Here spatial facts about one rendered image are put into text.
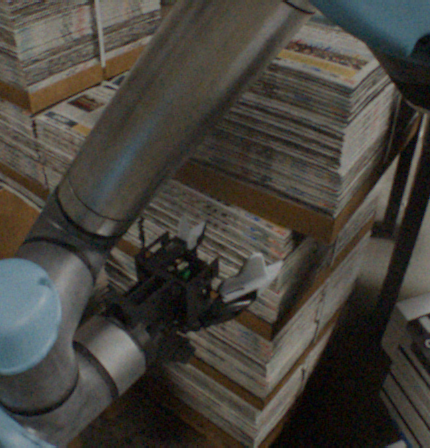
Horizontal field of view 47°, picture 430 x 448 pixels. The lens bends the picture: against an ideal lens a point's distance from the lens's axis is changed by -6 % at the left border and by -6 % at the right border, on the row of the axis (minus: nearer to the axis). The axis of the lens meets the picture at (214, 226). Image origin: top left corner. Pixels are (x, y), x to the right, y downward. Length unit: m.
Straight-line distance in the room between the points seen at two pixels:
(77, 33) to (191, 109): 0.74
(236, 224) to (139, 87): 0.43
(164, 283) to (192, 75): 0.24
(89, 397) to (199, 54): 0.30
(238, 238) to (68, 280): 0.39
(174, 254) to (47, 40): 0.60
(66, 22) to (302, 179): 0.59
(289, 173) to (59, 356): 0.38
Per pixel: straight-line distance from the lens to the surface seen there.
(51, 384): 0.42
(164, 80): 0.35
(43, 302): 0.37
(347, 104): 0.59
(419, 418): 0.78
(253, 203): 0.72
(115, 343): 0.49
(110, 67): 1.14
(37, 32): 1.02
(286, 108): 0.63
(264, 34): 0.32
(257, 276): 0.59
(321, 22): 0.78
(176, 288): 0.52
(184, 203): 0.81
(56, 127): 1.00
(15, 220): 1.17
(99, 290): 1.12
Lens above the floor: 1.29
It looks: 40 degrees down
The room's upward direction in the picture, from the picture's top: straight up
